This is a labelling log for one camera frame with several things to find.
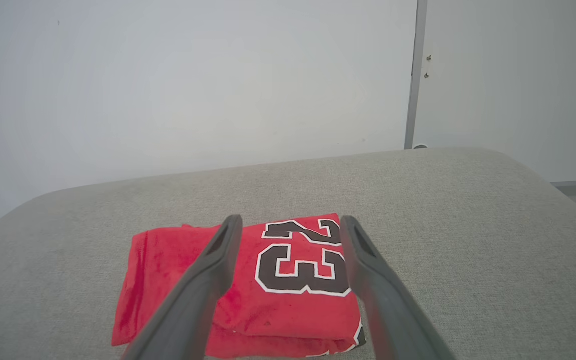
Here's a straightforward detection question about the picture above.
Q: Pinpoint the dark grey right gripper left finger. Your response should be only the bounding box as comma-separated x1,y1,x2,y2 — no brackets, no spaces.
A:
120,215,244,360

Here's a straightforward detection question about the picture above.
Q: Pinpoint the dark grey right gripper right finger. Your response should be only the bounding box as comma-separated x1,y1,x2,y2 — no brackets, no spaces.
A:
340,215,457,360

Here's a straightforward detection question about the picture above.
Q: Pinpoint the red white basketball shirt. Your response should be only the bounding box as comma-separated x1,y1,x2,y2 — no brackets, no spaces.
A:
111,213,367,359

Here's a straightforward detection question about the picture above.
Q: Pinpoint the grey wall edge strip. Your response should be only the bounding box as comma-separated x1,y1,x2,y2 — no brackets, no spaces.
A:
404,0,429,150

